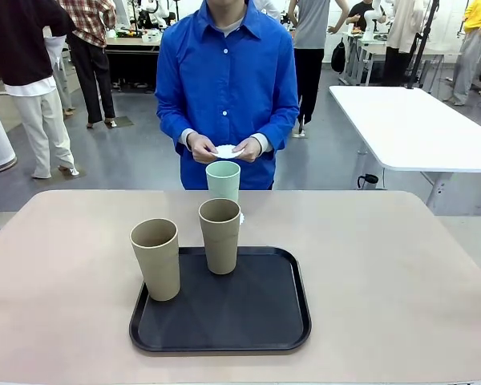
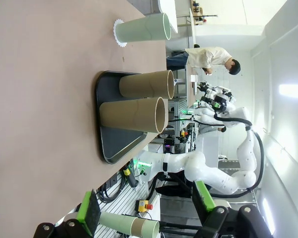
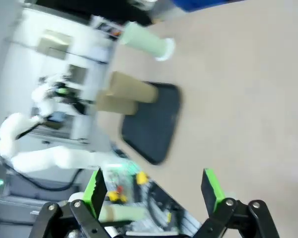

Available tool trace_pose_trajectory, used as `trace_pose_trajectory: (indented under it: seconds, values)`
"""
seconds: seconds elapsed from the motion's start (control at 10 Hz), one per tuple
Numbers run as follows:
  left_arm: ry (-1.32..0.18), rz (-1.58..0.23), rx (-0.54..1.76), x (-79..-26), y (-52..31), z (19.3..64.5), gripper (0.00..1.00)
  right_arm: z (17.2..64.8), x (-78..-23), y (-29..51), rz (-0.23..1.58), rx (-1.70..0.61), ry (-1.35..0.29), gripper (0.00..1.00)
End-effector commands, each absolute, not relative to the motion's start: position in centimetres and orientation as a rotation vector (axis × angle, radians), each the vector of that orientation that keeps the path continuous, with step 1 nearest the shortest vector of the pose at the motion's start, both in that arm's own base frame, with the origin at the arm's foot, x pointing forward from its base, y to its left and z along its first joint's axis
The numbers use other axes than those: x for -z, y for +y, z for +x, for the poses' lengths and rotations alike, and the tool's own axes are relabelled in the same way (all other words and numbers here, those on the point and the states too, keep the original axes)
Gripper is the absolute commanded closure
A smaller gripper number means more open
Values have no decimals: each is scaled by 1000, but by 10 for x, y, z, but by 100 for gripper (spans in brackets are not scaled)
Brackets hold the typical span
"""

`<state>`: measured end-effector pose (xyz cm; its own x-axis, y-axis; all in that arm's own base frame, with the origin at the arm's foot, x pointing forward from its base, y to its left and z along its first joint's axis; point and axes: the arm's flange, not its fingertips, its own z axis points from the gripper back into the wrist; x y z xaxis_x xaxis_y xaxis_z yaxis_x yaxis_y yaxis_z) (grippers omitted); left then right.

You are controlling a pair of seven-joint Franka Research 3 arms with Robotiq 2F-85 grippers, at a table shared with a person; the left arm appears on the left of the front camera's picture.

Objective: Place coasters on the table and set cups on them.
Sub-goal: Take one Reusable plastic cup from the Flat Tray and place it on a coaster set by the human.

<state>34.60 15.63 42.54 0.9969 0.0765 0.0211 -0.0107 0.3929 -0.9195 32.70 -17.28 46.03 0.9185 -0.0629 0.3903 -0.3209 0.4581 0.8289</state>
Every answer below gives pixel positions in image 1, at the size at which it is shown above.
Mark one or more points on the white lace paper coaster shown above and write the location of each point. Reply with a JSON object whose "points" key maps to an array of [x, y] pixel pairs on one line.
{"points": [[241, 219], [225, 151]]}

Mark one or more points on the light green plastic cup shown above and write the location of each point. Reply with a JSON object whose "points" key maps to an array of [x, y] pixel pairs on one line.
{"points": [[222, 186]]}

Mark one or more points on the tall tan plastic cup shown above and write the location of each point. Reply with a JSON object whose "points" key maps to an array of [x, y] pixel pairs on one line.
{"points": [[158, 268], [220, 244]]}

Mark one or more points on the person's left forearm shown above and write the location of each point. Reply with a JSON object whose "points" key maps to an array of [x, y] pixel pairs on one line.
{"points": [[278, 132]]}

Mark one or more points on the white lab robot arm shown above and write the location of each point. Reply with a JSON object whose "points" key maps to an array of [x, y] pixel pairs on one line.
{"points": [[369, 24], [160, 10]]}

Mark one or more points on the person's right forearm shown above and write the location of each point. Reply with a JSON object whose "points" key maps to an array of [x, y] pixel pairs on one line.
{"points": [[172, 128]]}

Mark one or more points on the person's left hand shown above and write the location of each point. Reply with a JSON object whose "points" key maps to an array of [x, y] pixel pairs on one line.
{"points": [[250, 149]]}

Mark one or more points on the person's right hand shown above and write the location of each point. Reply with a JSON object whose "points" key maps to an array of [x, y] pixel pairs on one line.
{"points": [[202, 149]]}

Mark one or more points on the white rounded table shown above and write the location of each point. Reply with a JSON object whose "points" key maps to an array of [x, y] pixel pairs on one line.
{"points": [[417, 128]]}

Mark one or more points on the black tripod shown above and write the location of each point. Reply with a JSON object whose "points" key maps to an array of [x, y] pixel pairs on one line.
{"points": [[427, 32]]}

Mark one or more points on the person in beige coat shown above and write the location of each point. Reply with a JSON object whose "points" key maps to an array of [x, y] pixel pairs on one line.
{"points": [[402, 24]]}

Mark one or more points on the lab workbench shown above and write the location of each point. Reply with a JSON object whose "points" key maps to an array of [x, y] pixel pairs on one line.
{"points": [[132, 41], [369, 48]]}

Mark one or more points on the black hanging bag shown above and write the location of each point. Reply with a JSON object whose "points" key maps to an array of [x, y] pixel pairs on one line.
{"points": [[338, 58]]}

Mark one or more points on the person in black t-shirt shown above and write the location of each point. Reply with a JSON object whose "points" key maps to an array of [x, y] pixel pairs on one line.
{"points": [[360, 14]]}

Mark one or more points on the person in grey shirt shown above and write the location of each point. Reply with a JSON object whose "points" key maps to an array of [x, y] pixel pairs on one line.
{"points": [[310, 24]]}

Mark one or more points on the black plastic serving tray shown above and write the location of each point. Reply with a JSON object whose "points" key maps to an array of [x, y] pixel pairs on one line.
{"points": [[232, 313]]}

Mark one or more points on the person in blue shirt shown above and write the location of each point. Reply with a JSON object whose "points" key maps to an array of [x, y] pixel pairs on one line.
{"points": [[228, 80]]}

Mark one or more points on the person in plaid shirt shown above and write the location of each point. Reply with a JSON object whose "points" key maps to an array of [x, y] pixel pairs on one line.
{"points": [[92, 20]]}

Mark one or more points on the person in black top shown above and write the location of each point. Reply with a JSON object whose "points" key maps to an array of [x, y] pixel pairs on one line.
{"points": [[20, 40]]}

